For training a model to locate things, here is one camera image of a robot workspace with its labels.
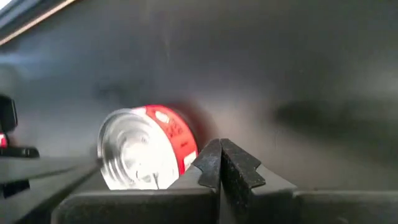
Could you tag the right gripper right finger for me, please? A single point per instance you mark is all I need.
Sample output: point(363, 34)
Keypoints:
point(239, 174)

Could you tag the red label seafood can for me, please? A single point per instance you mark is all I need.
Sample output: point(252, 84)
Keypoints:
point(140, 149)

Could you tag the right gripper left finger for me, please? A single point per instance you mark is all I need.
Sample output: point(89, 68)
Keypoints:
point(205, 174)

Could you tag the black table mat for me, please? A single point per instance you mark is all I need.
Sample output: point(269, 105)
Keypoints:
point(280, 77)

